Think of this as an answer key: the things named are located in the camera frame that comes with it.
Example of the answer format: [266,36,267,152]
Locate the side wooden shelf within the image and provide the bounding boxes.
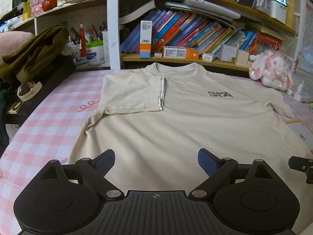
[0,0,108,69]

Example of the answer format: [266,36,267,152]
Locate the flat orange white box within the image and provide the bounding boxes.
[163,46,200,60]

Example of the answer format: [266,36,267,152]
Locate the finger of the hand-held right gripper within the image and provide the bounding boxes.
[288,155,313,184]

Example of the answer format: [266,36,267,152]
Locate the white green tub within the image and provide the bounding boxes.
[85,41,104,65]

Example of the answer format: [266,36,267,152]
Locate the red white round doll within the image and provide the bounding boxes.
[41,0,58,11]

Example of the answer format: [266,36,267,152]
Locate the red figure pen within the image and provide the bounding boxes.
[79,23,87,58]

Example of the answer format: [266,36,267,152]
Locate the beige t-shirt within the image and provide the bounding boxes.
[67,62,310,201]

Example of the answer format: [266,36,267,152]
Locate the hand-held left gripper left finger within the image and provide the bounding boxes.
[34,149,124,200]

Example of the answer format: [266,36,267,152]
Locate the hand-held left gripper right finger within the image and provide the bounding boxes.
[188,148,282,199]

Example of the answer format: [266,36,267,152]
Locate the tall orange white box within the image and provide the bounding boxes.
[139,20,153,59]

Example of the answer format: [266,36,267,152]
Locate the pink fluffy pillow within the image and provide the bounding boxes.
[0,31,33,61]

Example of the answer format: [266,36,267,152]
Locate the wooden white bookshelf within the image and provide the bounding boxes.
[106,0,304,72]

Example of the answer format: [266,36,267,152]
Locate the white label card box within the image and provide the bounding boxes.
[220,44,239,62]

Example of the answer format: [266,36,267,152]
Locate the row of colourful books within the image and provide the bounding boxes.
[119,0,284,55]

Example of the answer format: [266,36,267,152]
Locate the white power strip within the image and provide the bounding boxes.
[293,92,311,102]

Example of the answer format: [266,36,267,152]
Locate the cream pen holder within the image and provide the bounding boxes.
[236,50,250,66]

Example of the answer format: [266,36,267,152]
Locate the white pink bunny plush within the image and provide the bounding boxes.
[249,49,293,90]

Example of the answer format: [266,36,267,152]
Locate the white wristwatch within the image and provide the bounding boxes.
[17,81,42,101]

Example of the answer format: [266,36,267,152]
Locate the olive green cloth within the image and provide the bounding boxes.
[0,24,69,84]

